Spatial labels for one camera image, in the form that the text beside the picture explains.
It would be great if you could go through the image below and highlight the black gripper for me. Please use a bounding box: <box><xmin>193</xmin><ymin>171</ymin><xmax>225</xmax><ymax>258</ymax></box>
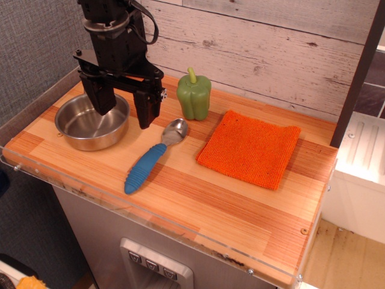
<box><xmin>73</xmin><ymin>30</ymin><xmax>165</xmax><ymax>129</ymax></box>

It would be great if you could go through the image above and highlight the stainless steel pot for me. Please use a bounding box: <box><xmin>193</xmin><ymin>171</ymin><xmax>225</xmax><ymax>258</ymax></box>
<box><xmin>55</xmin><ymin>94</ymin><xmax>130</xmax><ymax>151</ymax></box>

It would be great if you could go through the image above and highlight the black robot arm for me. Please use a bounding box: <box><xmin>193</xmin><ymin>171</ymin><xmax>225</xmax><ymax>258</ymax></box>
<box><xmin>73</xmin><ymin>1</ymin><xmax>167</xmax><ymax>129</ymax></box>

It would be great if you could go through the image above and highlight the orange knitted cloth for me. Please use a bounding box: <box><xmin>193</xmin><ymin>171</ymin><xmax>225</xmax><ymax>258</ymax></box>
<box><xmin>196</xmin><ymin>110</ymin><xmax>301</xmax><ymax>190</ymax></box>

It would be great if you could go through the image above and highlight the green toy bell pepper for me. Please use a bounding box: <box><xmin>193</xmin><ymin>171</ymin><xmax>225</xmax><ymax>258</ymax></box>
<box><xmin>176</xmin><ymin>67</ymin><xmax>212</xmax><ymax>121</ymax></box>

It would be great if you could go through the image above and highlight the grey toy fridge cabinet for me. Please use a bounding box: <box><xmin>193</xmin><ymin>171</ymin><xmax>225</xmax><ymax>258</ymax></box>
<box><xmin>54</xmin><ymin>188</ymin><xmax>273</xmax><ymax>288</ymax></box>

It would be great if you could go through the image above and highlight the silver dispenser button panel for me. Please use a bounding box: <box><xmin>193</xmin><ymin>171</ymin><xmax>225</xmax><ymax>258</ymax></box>
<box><xmin>120</xmin><ymin>238</ymin><xmax>194</xmax><ymax>289</ymax></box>

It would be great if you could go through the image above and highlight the yellow black object corner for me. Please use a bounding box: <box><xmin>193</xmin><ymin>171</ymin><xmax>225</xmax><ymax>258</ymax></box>
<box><xmin>1</xmin><ymin>273</ymin><xmax>47</xmax><ymax>289</ymax></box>

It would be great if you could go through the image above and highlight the clear acrylic edge guard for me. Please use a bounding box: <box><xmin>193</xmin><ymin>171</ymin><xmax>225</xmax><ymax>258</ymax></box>
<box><xmin>2</xmin><ymin>141</ymin><xmax>335</xmax><ymax>288</ymax></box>

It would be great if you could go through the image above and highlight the white toy sink counter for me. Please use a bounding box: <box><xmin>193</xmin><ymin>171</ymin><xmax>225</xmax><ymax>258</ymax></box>
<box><xmin>322</xmin><ymin>113</ymin><xmax>384</xmax><ymax>243</ymax></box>

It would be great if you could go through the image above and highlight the blue handled metal spoon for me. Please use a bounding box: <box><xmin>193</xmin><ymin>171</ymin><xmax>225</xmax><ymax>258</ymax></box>
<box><xmin>124</xmin><ymin>119</ymin><xmax>188</xmax><ymax>194</ymax></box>

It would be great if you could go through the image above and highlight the dark right support post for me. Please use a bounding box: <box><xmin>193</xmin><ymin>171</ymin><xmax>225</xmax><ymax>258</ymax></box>
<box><xmin>330</xmin><ymin>0</ymin><xmax>384</xmax><ymax>148</ymax></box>

